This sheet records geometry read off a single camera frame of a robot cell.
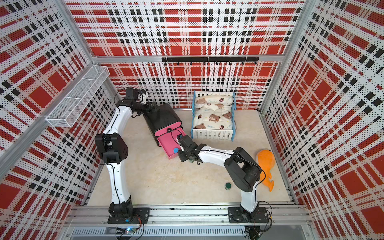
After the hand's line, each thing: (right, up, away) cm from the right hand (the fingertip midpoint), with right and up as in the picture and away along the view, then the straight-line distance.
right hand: (184, 152), depth 91 cm
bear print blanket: (+20, +26, +17) cm, 37 cm away
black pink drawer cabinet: (-11, +17, -3) cm, 20 cm away
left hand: (-20, +28, +8) cm, 36 cm away
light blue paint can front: (-4, +1, -2) cm, 5 cm away
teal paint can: (+6, +1, -24) cm, 25 cm away
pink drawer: (-9, +6, +2) cm, 11 cm away
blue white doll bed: (+25, +10, +8) cm, 28 cm away
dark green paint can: (+25, -17, -10) cm, 32 cm away
